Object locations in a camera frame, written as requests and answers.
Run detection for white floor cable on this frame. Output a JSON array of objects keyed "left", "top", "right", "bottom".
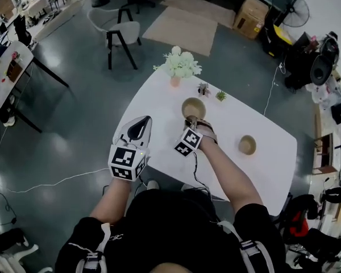
[
  {"left": 0, "top": 168, "right": 110, "bottom": 195},
  {"left": 263, "top": 67, "right": 282, "bottom": 116}
]

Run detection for person's right forearm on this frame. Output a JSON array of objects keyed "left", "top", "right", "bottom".
[{"left": 200, "top": 140, "right": 264, "bottom": 210}]

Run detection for low wooden cabinet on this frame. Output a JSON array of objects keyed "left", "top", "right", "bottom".
[{"left": 312, "top": 132, "right": 341, "bottom": 176}]

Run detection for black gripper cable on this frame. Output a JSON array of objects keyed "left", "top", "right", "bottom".
[{"left": 192, "top": 151, "right": 215, "bottom": 203}]

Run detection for beige ceramic bowl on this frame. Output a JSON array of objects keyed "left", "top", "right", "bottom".
[
  {"left": 181, "top": 97, "right": 207, "bottom": 118},
  {"left": 182, "top": 106, "right": 206, "bottom": 119},
  {"left": 238, "top": 135, "right": 257, "bottom": 155}
]

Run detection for person's left forearm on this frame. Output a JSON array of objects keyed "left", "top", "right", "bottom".
[{"left": 89, "top": 177, "right": 131, "bottom": 226}]

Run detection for beige rug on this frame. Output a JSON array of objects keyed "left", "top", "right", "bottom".
[
  {"left": 142, "top": 6, "right": 219, "bottom": 57},
  {"left": 160, "top": 0, "right": 236, "bottom": 30}
]

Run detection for black office chair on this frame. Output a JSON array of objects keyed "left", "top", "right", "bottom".
[{"left": 278, "top": 193, "right": 325, "bottom": 244}]

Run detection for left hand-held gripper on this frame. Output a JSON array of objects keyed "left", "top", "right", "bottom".
[{"left": 107, "top": 115, "right": 153, "bottom": 182}]

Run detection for black bin with yellow lid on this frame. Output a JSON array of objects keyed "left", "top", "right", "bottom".
[{"left": 261, "top": 24, "right": 298, "bottom": 58}]

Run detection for white flower bouquet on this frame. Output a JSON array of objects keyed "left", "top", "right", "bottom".
[{"left": 153, "top": 45, "right": 202, "bottom": 79}]

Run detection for small wooden box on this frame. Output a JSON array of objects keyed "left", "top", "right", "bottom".
[{"left": 7, "top": 60, "right": 23, "bottom": 82}]

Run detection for person's right hand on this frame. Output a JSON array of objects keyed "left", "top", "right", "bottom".
[{"left": 195, "top": 119, "right": 219, "bottom": 145}]

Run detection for black standing fan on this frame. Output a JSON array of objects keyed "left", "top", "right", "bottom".
[{"left": 268, "top": 0, "right": 310, "bottom": 39}]

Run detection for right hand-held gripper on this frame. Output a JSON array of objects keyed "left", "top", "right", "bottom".
[{"left": 174, "top": 116, "right": 203, "bottom": 158}]

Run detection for grey shoulder strap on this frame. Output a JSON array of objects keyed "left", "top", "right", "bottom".
[
  {"left": 217, "top": 220, "right": 275, "bottom": 273},
  {"left": 68, "top": 222, "right": 111, "bottom": 273}
]

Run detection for grey side table black legs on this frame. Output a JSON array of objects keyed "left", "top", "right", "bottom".
[{"left": 0, "top": 40, "right": 70, "bottom": 133}]

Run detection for small purple potted plant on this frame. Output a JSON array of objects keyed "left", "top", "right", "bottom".
[{"left": 197, "top": 82, "right": 211, "bottom": 97}]

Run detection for person's black shirt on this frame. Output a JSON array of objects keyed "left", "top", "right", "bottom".
[{"left": 55, "top": 189, "right": 288, "bottom": 273}]

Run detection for grey chair with black legs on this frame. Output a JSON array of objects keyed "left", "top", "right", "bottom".
[{"left": 87, "top": 7, "right": 143, "bottom": 71}]

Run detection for cardboard box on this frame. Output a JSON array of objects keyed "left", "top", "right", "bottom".
[{"left": 232, "top": 0, "right": 269, "bottom": 39}]

